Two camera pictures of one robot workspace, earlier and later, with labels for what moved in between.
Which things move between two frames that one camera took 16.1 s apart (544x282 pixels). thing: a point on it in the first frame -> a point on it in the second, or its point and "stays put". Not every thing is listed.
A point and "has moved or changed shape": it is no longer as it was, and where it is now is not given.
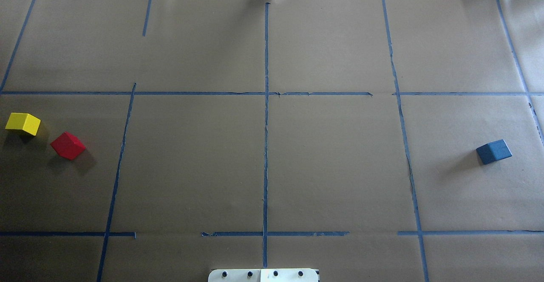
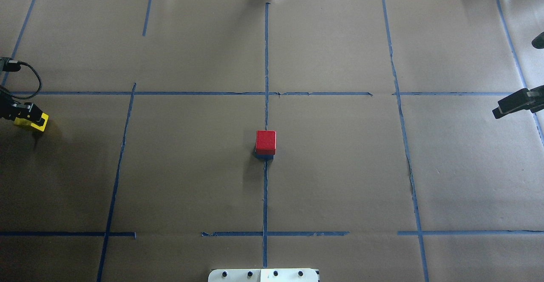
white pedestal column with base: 264,275 stays put
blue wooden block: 495,151 -> 264,157
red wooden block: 68,145 -> 266,142
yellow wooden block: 23,121 has moved or changed shape
